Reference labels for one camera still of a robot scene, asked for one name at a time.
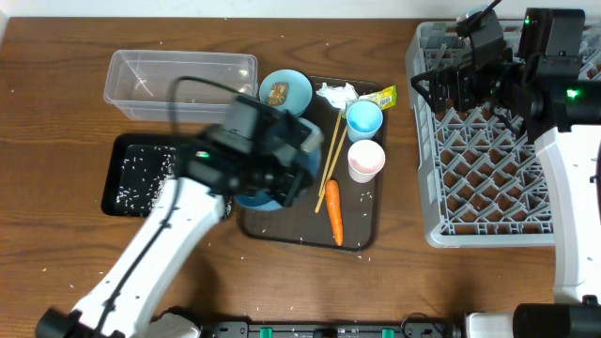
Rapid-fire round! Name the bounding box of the large dark blue plate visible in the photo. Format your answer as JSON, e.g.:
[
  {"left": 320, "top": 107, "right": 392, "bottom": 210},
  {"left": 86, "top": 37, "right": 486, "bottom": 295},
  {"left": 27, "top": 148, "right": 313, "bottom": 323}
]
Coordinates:
[{"left": 236, "top": 115, "right": 324, "bottom": 211}]

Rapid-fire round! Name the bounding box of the brown food scrap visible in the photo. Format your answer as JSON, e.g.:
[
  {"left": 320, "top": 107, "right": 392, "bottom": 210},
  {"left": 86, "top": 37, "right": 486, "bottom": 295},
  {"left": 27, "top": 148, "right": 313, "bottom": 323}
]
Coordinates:
[{"left": 267, "top": 82, "right": 289, "bottom": 106}]

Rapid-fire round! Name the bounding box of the small light blue bowl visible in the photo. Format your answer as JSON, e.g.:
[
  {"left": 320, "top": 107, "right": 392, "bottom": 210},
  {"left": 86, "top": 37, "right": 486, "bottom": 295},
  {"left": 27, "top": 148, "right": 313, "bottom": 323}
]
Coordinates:
[{"left": 259, "top": 69, "right": 313, "bottom": 116}]

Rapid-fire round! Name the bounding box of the light blue cup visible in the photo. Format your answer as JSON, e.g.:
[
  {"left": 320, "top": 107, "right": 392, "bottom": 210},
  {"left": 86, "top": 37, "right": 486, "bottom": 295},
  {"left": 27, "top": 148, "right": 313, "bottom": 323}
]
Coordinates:
[{"left": 347, "top": 100, "right": 383, "bottom": 143}]

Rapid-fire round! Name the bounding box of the pink cup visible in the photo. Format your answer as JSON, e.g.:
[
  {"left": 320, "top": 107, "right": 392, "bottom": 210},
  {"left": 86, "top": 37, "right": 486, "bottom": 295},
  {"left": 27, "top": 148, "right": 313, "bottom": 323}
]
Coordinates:
[{"left": 347, "top": 140, "right": 386, "bottom": 183}]

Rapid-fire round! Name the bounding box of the white rice pile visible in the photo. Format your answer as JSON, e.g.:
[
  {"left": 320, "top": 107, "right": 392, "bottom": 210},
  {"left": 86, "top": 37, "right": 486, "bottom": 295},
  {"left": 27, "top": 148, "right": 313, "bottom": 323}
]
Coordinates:
[{"left": 115, "top": 145, "right": 177, "bottom": 217}]

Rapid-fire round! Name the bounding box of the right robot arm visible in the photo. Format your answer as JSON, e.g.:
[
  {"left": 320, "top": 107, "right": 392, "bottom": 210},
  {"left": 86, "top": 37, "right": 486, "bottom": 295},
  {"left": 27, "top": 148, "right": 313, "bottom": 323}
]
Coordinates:
[{"left": 410, "top": 8, "right": 600, "bottom": 337}]

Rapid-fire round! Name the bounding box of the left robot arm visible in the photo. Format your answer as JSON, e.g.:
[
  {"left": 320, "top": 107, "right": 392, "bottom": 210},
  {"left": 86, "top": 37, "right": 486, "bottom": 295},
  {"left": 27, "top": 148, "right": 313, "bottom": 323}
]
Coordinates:
[{"left": 35, "top": 110, "right": 323, "bottom": 337}]

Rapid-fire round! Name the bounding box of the grey dishwasher rack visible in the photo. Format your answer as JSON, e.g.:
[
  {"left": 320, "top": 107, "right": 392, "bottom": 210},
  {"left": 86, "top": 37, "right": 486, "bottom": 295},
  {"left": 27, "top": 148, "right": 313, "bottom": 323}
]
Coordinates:
[{"left": 406, "top": 15, "right": 600, "bottom": 248}]

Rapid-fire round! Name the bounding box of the yellow green snack wrapper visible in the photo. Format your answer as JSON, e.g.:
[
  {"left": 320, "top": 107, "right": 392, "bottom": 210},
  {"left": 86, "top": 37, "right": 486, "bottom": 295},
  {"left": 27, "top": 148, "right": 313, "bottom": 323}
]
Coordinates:
[{"left": 359, "top": 85, "right": 398, "bottom": 110}]

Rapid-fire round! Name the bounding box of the wooden chopstick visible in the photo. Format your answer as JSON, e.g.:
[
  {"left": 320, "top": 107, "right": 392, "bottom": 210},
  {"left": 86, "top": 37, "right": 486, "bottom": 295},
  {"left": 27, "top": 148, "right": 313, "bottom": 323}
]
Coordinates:
[
  {"left": 315, "top": 127, "right": 347, "bottom": 214},
  {"left": 318, "top": 109, "right": 344, "bottom": 196}
]

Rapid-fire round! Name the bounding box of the orange carrot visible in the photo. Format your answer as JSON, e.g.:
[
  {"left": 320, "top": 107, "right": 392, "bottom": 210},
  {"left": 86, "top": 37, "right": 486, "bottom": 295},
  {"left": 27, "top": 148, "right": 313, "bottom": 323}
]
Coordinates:
[{"left": 325, "top": 179, "right": 344, "bottom": 246}]

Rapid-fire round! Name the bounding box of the crumpled white napkin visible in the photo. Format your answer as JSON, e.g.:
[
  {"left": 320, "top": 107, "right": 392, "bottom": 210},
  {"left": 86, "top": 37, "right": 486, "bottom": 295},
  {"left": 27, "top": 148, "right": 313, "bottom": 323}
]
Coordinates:
[{"left": 316, "top": 83, "right": 359, "bottom": 112}]

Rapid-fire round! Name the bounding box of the brown serving tray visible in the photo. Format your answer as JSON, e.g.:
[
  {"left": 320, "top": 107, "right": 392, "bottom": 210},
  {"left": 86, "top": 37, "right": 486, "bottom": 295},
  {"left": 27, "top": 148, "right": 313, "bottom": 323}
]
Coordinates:
[{"left": 237, "top": 95, "right": 383, "bottom": 252}]

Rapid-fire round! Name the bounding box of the black tray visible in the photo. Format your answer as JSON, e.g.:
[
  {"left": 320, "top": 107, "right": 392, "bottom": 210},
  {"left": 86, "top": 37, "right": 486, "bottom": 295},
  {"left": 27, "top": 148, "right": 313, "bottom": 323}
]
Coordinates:
[{"left": 100, "top": 132, "right": 236, "bottom": 221}]

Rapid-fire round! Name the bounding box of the clear plastic bin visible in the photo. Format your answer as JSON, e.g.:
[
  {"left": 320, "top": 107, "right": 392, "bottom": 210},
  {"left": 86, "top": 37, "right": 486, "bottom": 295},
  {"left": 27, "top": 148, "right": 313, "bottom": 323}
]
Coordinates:
[{"left": 103, "top": 50, "right": 258, "bottom": 123}]

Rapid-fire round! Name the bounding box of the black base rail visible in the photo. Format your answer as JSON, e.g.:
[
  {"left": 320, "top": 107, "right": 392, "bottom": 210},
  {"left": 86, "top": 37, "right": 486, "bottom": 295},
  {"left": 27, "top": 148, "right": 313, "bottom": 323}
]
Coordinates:
[{"left": 200, "top": 313, "right": 467, "bottom": 338}]

